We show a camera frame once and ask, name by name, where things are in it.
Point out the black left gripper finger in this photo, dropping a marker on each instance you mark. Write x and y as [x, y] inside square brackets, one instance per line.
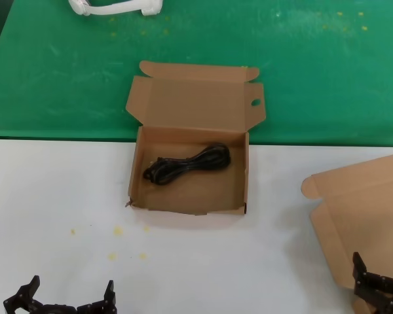
[23, 292]
[109, 301]

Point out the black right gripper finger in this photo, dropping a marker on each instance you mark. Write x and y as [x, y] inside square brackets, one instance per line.
[366, 283]

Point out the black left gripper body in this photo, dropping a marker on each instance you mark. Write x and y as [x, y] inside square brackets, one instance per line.
[55, 310]

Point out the plain brown cardboard box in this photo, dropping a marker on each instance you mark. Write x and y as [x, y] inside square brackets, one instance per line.
[363, 212]

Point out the cardboard box with round hole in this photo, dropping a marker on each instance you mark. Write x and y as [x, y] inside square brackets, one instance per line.
[183, 98]

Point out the green table cloth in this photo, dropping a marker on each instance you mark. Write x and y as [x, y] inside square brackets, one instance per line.
[314, 81]

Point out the white VR headset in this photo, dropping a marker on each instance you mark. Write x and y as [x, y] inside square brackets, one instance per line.
[82, 6]

